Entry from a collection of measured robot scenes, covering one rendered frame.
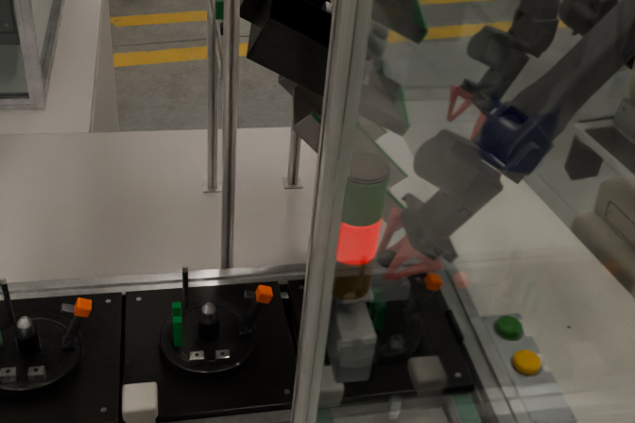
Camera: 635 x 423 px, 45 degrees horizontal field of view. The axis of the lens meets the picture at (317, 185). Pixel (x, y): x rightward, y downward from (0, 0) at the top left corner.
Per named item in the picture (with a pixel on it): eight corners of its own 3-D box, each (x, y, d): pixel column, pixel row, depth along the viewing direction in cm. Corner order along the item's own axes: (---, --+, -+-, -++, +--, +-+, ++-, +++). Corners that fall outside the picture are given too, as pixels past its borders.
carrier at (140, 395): (277, 289, 124) (282, 230, 116) (302, 412, 105) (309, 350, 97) (125, 300, 119) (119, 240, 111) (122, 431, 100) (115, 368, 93)
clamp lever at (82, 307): (76, 336, 106) (93, 298, 103) (75, 346, 105) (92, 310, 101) (49, 331, 105) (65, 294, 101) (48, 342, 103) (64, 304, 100)
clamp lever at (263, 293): (250, 322, 111) (271, 286, 107) (251, 332, 109) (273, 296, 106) (227, 317, 110) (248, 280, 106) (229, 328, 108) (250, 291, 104)
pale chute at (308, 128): (390, 187, 143) (410, 175, 141) (397, 232, 132) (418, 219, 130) (292, 88, 130) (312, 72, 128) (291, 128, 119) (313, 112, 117)
